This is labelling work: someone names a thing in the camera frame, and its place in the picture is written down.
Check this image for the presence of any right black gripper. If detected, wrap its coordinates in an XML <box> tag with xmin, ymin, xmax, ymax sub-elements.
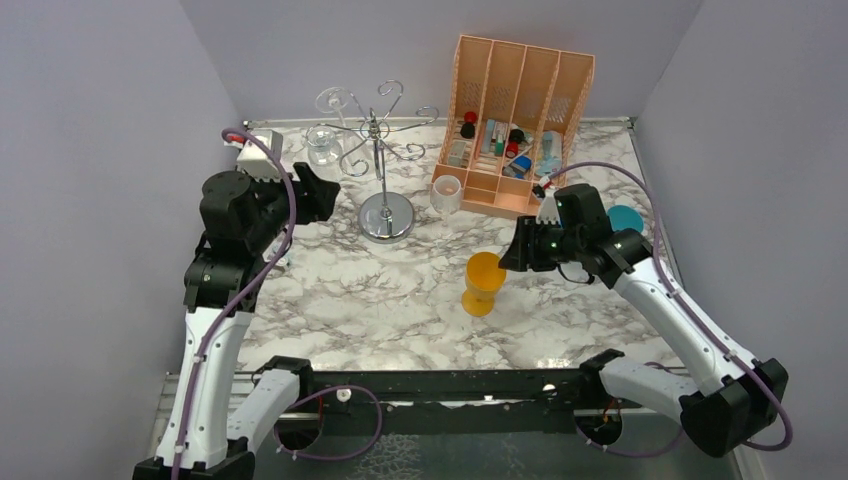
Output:
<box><xmin>499</xmin><ymin>215</ymin><xmax>584</xmax><ymax>272</ymax></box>

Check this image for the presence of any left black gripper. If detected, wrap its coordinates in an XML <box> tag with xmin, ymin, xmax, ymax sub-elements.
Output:
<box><xmin>247</xmin><ymin>162</ymin><xmax>341</xmax><ymax>252</ymax></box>

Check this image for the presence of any tall clear wine glass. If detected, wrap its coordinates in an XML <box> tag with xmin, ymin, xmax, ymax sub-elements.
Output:
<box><xmin>314</xmin><ymin>87</ymin><xmax>355</xmax><ymax>132</ymax></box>

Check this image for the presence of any ribbed clear glass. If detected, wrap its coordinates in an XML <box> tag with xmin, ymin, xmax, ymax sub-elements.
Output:
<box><xmin>305</xmin><ymin>125</ymin><xmax>343</xmax><ymax>181</ymax></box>

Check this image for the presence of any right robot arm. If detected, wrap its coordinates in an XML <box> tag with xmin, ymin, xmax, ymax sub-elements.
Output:
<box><xmin>499</xmin><ymin>184</ymin><xmax>788</xmax><ymax>458</ymax></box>

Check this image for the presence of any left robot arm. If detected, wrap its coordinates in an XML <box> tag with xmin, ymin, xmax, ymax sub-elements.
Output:
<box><xmin>133</xmin><ymin>162</ymin><xmax>340</xmax><ymax>479</ymax></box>

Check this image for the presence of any chrome wine glass rack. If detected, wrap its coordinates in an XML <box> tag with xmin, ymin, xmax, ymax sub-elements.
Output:
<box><xmin>333</xmin><ymin>79</ymin><xmax>439</xmax><ymax>244</ymax></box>

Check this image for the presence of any short clear wine glass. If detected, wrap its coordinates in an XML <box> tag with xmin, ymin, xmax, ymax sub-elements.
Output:
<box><xmin>430</xmin><ymin>175</ymin><xmax>462</xmax><ymax>240</ymax></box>

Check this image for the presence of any orange plastic goblet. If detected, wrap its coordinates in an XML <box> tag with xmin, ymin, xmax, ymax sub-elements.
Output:
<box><xmin>461</xmin><ymin>252</ymin><xmax>507</xmax><ymax>317</ymax></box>

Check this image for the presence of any small blue white clip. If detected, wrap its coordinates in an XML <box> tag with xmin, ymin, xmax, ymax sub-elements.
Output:
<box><xmin>263</xmin><ymin>243</ymin><xmax>291</xmax><ymax>270</ymax></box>

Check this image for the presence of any peach desk organizer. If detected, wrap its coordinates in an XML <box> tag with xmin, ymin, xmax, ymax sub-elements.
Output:
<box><xmin>431</xmin><ymin>35</ymin><xmax>596</xmax><ymax>218</ymax></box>

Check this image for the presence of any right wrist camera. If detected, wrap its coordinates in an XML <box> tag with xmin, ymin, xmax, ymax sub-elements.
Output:
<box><xmin>532</xmin><ymin>184</ymin><xmax>561</xmax><ymax>226</ymax></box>

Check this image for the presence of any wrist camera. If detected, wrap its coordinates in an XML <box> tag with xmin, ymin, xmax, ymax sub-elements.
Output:
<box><xmin>532</xmin><ymin>184</ymin><xmax>561</xmax><ymax>226</ymax></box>
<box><xmin>236</xmin><ymin>129</ymin><xmax>284</xmax><ymax>183</ymax></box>

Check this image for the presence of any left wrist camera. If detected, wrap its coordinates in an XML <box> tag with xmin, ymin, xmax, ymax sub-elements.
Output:
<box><xmin>236</xmin><ymin>129</ymin><xmax>284</xmax><ymax>183</ymax></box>

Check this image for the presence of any black base frame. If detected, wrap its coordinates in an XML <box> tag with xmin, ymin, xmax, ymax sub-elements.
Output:
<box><xmin>276</xmin><ymin>368</ymin><xmax>612</xmax><ymax>441</ymax></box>

